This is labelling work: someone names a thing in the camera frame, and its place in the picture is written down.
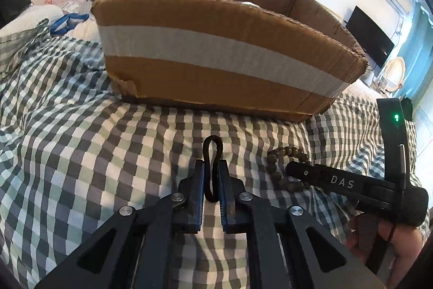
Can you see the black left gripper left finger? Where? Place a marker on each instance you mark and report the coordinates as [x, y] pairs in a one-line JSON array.
[[133, 248]]

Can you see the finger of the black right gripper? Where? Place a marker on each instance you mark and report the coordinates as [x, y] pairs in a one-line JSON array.
[[351, 185]]

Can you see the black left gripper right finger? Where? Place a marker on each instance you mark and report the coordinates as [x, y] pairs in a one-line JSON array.
[[287, 247]]

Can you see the right hand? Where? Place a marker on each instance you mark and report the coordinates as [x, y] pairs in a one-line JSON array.
[[407, 242]]

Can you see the checkered bed sheet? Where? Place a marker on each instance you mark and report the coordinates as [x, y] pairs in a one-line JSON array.
[[72, 153]]

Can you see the round gold-framed mirror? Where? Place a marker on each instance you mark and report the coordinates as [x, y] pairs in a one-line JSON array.
[[394, 74]]

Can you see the blue side curtain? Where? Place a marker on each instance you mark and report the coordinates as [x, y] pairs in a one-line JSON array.
[[417, 52]]

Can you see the brown cardboard box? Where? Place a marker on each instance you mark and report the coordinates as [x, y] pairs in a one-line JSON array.
[[284, 59]]

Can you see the black clothing pile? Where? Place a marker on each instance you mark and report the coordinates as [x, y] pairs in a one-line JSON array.
[[10, 9]]

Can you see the black wall television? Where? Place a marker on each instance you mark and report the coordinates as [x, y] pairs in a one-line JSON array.
[[374, 42]]

